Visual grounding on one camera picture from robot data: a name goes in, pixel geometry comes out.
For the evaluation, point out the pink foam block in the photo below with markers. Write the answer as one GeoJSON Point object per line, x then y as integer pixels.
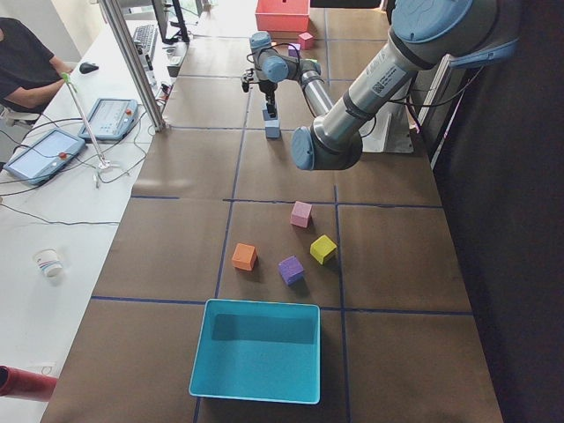
{"type": "Point", "coordinates": [301, 214]}

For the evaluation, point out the magenta foam block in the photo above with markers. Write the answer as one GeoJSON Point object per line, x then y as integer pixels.
{"type": "Point", "coordinates": [306, 40]}

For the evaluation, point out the light blue block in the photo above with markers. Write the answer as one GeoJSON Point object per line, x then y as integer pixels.
{"type": "Point", "coordinates": [269, 116]}
{"type": "Point", "coordinates": [272, 129]}

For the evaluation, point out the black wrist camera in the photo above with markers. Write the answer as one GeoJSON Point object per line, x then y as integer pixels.
{"type": "Point", "coordinates": [248, 78]}

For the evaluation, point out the purple foam block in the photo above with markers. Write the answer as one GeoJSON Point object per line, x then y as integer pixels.
{"type": "Point", "coordinates": [291, 270]}
{"type": "Point", "coordinates": [294, 50]}

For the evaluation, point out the teach pendant far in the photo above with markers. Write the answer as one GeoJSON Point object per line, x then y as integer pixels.
{"type": "Point", "coordinates": [111, 120]}

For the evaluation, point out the purple foam block left side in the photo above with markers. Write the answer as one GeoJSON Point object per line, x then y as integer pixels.
{"type": "Point", "coordinates": [291, 270]}

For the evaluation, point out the red cylinder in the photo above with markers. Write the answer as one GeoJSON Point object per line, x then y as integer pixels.
{"type": "Point", "coordinates": [21, 384]}

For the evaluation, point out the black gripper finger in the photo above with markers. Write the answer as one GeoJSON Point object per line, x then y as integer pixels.
{"type": "Point", "coordinates": [270, 104]}

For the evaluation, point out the computer mouse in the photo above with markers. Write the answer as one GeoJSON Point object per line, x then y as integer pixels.
{"type": "Point", "coordinates": [86, 68]}

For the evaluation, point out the orange foam block left side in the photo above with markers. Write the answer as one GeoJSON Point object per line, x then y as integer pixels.
{"type": "Point", "coordinates": [244, 257]}

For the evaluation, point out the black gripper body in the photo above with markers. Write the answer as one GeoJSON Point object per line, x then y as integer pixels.
{"type": "Point", "coordinates": [268, 92]}

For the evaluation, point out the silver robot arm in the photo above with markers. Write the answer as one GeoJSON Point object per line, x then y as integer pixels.
{"type": "Point", "coordinates": [473, 33]}

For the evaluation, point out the paper cup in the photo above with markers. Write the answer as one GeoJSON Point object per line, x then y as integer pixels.
{"type": "Point", "coordinates": [48, 262]}

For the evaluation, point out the teal plastic bin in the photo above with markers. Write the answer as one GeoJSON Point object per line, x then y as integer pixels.
{"type": "Point", "coordinates": [259, 351]}

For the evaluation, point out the pink plastic bin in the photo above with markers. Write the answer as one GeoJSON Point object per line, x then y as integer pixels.
{"type": "Point", "coordinates": [282, 15]}

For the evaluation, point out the aluminium frame post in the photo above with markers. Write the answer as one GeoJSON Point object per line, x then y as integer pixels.
{"type": "Point", "coordinates": [126, 45]}

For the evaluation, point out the teach pendant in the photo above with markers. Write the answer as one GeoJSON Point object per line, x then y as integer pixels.
{"type": "Point", "coordinates": [46, 157]}
{"type": "Point", "coordinates": [111, 120]}

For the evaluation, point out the teach pendant near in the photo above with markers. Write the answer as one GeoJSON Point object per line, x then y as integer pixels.
{"type": "Point", "coordinates": [46, 157]}

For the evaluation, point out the white mounting post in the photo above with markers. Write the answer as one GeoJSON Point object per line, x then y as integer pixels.
{"type": "Point", "coordinates": [388, 131]}

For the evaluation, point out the purple foam block right side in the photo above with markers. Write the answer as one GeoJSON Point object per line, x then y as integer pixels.
{"type": "Point", "coordinates": [294, 50]}

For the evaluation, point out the keyboard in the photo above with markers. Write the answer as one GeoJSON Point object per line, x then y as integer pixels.
{"type": "Point", "coordinates": [144, 38]}

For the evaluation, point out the person in black shirt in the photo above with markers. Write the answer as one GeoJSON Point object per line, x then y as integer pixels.
{"type": "Point", "coordinates": [31, 74]}

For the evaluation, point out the yellow foam block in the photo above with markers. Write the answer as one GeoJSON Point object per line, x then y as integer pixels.
{"type": "Point", "coordinates": [323, 249]}

